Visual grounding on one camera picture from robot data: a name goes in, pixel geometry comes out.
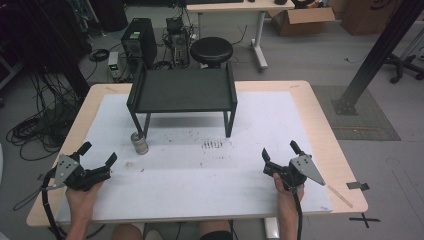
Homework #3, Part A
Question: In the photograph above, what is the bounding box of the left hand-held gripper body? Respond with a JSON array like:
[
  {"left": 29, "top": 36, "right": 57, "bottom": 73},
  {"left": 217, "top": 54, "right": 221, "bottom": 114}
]
[{"left": 46, "top": 153, "right": 112, "bottom": 192}]

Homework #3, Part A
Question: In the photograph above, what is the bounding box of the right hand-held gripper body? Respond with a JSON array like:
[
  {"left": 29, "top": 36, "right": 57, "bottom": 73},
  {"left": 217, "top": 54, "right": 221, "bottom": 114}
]
[{"left": 262, "top": 154, "right": 327, "bottom": 192}]

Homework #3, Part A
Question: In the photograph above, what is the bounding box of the grey metal can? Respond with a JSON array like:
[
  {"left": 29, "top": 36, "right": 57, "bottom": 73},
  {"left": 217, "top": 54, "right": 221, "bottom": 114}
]
[{"left": 130, "top": 131, "right": 150, "bottom": 156}]

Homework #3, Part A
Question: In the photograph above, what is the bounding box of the black metal shelf rack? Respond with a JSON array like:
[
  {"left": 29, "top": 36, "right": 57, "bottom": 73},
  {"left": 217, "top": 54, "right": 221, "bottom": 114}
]
[{"left": 126, "top": 60, "right": 239, "bottom": 140}]

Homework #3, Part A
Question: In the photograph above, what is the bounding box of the person's left hand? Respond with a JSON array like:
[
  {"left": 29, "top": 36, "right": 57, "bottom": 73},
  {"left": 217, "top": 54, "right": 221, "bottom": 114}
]
[{"left": 65, "top": 180, "right": 105, "bottom": 224}]

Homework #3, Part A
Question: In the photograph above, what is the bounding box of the person's right hand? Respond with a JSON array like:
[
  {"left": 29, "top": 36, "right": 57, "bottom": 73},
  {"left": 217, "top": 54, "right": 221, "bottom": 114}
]
[{"left": 272, "top": 172, "right": 305, "bottom": 218}]

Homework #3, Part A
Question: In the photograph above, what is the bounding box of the white table leg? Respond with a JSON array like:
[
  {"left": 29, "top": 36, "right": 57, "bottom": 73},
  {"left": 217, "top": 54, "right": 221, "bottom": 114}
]
[{"left": 263, "top": 217, "right": 281, "bottom": 240}]

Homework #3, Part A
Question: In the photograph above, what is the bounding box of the black tape piece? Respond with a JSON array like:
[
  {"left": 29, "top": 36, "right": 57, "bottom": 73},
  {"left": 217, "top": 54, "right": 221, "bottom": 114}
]
[{"left": 345, "top": 181, "right": 370, "bottom": 192}]

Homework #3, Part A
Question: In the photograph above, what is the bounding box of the white table mat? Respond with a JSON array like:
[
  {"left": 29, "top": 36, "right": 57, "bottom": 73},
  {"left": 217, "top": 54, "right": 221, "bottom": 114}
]
[{"left": 55, "top": 90, "right": 334, "bottom": 224}]

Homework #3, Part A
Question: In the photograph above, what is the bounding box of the grey floor mat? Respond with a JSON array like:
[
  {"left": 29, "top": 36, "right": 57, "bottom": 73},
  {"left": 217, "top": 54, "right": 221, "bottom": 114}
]
[{"left": 311, "top": 84, "right": 402, "bottom": 142}]

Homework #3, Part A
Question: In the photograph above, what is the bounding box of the person's left knee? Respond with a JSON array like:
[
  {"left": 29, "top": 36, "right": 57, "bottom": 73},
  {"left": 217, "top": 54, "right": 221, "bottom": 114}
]
[{"left": 110, "top": 223, "right": 145, "bottom": 240}]

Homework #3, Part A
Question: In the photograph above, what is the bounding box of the person's knee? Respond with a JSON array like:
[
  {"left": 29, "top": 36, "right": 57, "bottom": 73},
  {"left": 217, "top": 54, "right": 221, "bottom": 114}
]
[
  {"left": 198, "top": 220, "right": 233, "bottom": 240},
  {"left": 110, "top": 223, "right": 145, "bottom": 240}
]

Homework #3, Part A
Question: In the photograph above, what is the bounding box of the white power supply unit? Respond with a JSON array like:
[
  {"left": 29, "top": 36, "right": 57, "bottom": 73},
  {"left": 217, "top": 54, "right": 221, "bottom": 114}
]
[{"left": 107, "top": 51, "right": 122, "bottom": 81}]

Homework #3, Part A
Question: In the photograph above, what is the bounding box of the person's right knee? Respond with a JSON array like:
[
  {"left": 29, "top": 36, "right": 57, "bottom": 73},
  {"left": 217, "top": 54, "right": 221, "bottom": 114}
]
[{"left": 198, "top": 220, "right": 233, "bottom": 240}]

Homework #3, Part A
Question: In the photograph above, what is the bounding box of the black round stool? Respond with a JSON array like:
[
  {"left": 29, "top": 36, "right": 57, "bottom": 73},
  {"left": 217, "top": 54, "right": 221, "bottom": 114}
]
[{"left": 189, "top": 36, "right": 234, "bottom": 69}]

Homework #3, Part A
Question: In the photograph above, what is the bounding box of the black computer tower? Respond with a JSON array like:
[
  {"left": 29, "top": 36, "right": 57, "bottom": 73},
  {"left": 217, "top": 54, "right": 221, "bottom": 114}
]
[{"left": 120, "top": 17, "right": 158, "bottom": 70}]

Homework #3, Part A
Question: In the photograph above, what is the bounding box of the open cardboard box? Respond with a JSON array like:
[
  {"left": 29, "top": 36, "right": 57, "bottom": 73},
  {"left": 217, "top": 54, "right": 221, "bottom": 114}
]
[{"left": 268, "top": 6, "right": 336, "bottom": 37}]

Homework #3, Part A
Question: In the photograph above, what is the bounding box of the open computer case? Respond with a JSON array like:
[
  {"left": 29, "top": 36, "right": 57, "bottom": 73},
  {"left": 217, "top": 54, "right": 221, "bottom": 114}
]
[{"left": 165, "top": 17, "right": 191, "bottom": 70}]

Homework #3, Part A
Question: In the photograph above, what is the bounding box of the black office chair base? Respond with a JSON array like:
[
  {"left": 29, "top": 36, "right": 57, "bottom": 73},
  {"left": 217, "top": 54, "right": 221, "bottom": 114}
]
[{"left": 383, "top": 46, "right": 424, "bottom": 84}]

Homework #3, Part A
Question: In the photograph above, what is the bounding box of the white desk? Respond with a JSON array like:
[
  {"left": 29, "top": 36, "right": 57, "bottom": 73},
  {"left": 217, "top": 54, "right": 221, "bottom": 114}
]
[{"left": 185, "top": 0, "right": 296, "bottom": 72}]

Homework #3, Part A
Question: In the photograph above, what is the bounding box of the large cardboard box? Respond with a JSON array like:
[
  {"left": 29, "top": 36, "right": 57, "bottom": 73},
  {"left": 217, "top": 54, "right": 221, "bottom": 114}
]
[{"left": 339, "top": 0, "right": 404, "bottom": 36}]

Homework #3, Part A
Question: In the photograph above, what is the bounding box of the black keyboard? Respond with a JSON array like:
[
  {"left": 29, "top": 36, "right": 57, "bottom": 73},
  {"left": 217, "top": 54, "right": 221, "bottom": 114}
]
[{"left": 184, "top": 0, "right": 245, "bottom": 5}]

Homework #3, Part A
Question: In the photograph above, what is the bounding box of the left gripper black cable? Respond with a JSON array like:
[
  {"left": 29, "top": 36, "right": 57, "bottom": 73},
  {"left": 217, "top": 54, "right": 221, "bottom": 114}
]
[{"left": 12, "top": 166, "right": 68, "bottom": 240}]

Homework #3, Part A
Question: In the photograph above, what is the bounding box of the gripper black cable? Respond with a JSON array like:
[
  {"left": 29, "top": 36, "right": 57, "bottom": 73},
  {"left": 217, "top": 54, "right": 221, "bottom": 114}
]
[
  {"left": 291, "top": 190, "right": 304, "bottom": 240},
  {"left": 12, "top": 166, "right": 68, "bottom": 240}
]

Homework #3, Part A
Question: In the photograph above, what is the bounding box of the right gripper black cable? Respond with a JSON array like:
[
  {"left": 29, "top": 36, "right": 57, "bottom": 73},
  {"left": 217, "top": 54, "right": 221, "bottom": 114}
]
[{"left": 291, "top": 190, "right": 304, "bottom": 240}]

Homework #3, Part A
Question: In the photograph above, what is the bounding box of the bundle of black floor cables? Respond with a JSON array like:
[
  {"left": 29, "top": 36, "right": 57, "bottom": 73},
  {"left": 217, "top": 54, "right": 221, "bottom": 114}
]
[{"left": 5, "top": 71, "right": 88, "bottom": 162}]

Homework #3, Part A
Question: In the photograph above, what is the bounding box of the black metal stand post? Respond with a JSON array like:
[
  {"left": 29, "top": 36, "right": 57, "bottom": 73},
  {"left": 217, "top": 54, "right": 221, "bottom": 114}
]
[{"left": 331, "top": 0, "right": 424, "bottom": 116}]

